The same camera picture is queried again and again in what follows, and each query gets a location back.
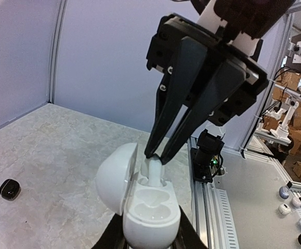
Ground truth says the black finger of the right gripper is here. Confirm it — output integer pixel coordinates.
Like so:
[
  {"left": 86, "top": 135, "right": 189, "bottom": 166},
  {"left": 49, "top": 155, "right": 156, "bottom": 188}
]
[
  {"left": 161, "top": 61, "right": 246, "bottom": 165},
  {"left": 145, "top": 37, "right": 207, "bottom": 158}
]

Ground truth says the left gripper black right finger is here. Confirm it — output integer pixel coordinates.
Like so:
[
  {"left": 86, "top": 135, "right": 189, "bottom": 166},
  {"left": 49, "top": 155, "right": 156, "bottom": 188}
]
[{"left": 175, "top": 207, "right": 207, "bottom": 249}]

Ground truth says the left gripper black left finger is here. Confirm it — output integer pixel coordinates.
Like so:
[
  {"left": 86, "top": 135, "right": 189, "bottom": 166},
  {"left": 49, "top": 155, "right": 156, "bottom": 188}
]
[{"left": 92, "top": 215, "right": 126, "bottom": 249}]

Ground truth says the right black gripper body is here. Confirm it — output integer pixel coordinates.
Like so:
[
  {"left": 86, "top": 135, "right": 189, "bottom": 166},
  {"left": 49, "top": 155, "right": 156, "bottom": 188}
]
[{"left": 146, "top": 13, "right": 268, "bottom": 127}]

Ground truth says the white earbud charging case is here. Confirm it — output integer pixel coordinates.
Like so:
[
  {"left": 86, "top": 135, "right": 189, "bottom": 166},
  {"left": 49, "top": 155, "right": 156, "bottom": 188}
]
[{"left": 96, "top": 143, "right": 181, "bottom": 248}]

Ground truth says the white earbud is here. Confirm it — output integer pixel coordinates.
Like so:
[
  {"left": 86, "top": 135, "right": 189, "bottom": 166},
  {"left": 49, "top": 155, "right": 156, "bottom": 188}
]
[{"left": 140, "top": 154, "right": 163, "bottom": 187}]

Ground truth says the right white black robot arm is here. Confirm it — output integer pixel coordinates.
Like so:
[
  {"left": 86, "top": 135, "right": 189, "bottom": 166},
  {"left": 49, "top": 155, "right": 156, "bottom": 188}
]
[{"left": 144, "top": 1, "right": 293, "bottom": 164}]

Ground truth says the cardboard boxes pile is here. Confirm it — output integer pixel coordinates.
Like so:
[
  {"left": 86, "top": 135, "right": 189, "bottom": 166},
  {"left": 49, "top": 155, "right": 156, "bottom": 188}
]
[{"left": 264, "top": 72, "right": 301, "bottom": 179}]

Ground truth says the round white gadget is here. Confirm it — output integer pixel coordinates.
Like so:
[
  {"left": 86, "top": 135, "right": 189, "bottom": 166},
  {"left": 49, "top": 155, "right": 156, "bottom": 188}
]
[{"left": 278, "top": 203, "right": 291, "bottom": 216}]

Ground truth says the round blue-grey gadget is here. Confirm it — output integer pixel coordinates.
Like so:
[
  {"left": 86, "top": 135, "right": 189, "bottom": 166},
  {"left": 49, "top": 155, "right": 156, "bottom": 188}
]
[{"left": 279, "top": 186, "right": 291, "bottom": 200}]

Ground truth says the round pale gadget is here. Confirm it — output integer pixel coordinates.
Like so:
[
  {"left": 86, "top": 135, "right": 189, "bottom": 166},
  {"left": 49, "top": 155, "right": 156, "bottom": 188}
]
[{"left": 291, "top": 197, "right": 301, "bottom": 208}]

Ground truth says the aluminium front rail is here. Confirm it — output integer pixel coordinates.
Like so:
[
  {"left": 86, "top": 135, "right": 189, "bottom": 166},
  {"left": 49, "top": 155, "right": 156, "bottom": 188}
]
[{"left": 188, "top": 137, "right": 242, "bottom": 248}]

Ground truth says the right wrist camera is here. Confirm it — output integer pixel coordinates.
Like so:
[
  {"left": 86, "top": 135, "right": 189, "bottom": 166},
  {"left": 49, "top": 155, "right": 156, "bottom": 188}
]
[{"left": 196, "top": 0, "right": 296, "bottom": 58}]

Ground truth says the right aluminium frame post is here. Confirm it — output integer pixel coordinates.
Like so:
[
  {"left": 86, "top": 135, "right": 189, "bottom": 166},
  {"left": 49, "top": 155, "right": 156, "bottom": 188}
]
[{"left": 238, "top": 13, "right": 295, "bottom": 156}]

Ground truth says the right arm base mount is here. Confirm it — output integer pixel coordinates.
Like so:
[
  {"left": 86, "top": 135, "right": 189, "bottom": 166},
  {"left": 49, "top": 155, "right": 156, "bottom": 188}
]
[{"left": 190, "top": 129, "right": 224, "bottom": 183}]

